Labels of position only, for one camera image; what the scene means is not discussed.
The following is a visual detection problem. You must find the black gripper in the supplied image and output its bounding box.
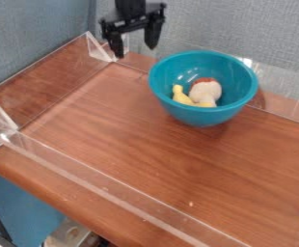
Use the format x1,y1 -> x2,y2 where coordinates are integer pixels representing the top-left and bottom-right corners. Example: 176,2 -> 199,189
99,0 -> 167,58

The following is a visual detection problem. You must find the yellow toy banana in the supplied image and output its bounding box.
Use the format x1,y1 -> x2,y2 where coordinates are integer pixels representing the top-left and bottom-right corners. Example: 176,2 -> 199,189
172,85 -> 207,107

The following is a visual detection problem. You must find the blue plastic bowl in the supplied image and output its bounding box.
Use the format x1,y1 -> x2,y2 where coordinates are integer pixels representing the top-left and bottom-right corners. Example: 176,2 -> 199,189
148,50 -> 259,127

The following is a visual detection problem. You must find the white toy mushroom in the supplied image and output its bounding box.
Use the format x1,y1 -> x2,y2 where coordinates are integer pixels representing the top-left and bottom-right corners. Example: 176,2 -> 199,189
188,77 -> 221,107

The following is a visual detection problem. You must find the clear acrylic barrier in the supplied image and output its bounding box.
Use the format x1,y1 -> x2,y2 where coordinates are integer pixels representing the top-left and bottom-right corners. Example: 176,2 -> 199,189
0,34 -> 299,247

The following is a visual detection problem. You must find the grey metal bracket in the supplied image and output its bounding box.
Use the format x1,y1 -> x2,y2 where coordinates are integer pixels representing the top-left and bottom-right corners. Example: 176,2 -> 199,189
41,218 -> 97,247

